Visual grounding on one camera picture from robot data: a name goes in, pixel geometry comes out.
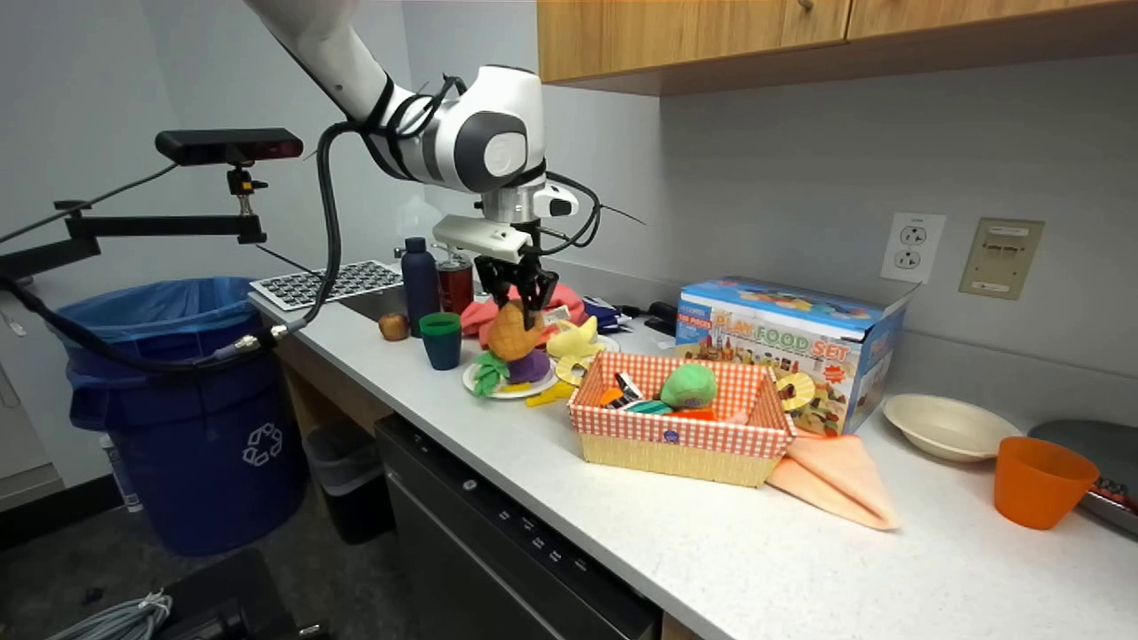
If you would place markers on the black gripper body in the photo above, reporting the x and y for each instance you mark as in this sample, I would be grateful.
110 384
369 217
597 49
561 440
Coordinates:
518 270

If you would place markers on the orange pineapple plush toy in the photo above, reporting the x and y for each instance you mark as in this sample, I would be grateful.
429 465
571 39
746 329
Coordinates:
518 340

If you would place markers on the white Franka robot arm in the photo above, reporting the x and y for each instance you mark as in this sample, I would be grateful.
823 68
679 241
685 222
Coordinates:
333 49

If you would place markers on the yellow plush toy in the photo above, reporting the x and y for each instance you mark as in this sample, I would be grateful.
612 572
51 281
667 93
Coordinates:
574 343

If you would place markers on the purple plush ball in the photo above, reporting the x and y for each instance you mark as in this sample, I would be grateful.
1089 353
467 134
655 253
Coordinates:
531 369

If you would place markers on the yellow toy fry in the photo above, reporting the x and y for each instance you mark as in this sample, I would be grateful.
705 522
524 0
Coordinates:
548 397

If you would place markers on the teal plush piece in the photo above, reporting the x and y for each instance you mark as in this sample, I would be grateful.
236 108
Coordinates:
647 406

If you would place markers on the green plush toy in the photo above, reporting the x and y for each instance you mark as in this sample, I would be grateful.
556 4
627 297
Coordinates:
689 384

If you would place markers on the orange plush piece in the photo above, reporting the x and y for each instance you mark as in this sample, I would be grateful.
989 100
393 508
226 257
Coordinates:
699 414

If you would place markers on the red checkered basket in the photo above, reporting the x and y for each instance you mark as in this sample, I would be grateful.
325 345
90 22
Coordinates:
676 446

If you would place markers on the blue toy food box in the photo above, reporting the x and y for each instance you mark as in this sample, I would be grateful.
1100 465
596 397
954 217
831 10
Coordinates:
785 332

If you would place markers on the pink cloth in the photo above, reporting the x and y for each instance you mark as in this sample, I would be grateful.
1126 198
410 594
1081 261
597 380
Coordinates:
475 313

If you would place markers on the dark red cup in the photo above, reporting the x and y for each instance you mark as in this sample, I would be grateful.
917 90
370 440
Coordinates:
456 288

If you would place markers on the dark blue cloth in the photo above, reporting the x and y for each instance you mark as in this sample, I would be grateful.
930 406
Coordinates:
603 313

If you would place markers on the green cup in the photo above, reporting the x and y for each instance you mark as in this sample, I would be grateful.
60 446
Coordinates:
441 343

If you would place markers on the dark blue bottle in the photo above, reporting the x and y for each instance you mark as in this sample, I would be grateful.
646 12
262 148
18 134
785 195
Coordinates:
422 281

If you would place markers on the white round plate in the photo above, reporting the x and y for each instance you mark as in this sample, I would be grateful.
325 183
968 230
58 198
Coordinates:
526 390

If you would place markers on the small brown block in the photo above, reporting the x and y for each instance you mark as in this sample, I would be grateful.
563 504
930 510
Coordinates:
393 329

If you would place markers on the gray slotted drying rack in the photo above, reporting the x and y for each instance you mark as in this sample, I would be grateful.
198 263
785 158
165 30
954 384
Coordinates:
320 287

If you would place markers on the small black trash can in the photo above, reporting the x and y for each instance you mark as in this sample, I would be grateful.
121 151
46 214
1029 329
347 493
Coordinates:
351 483

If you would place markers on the black under-counter appliance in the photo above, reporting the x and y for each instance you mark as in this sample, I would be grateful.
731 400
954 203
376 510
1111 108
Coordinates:
499 557

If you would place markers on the orange cloth napkin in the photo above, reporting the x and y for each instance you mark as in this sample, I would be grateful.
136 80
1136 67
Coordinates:
855 466
805 487

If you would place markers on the blue recycling bin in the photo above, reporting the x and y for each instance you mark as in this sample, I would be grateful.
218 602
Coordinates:
188 440

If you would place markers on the round shallow bowl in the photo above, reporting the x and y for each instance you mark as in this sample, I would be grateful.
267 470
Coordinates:
946 429

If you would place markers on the gray crumpled bag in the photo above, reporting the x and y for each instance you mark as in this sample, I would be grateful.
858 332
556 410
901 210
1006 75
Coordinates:
110 619

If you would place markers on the orange plastic cup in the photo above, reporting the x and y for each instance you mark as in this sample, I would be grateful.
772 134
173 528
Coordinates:
1044 486

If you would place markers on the black cooktop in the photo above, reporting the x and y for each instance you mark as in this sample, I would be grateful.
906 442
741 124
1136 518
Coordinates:
1108 466

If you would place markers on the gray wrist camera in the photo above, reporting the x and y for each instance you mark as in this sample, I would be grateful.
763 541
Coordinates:
484 236

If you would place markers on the wooden wall cabinet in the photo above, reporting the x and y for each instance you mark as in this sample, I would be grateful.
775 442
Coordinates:
714 38

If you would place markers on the stereo camera bar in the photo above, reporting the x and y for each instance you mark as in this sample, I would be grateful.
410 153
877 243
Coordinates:
230 148

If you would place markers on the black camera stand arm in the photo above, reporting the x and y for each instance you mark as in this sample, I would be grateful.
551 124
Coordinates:
143 227

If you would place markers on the white wall outlet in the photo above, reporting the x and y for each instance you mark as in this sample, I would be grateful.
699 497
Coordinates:
913 248

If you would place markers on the beige wall switch plate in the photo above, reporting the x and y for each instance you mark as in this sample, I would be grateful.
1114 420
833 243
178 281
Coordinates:
1000 257

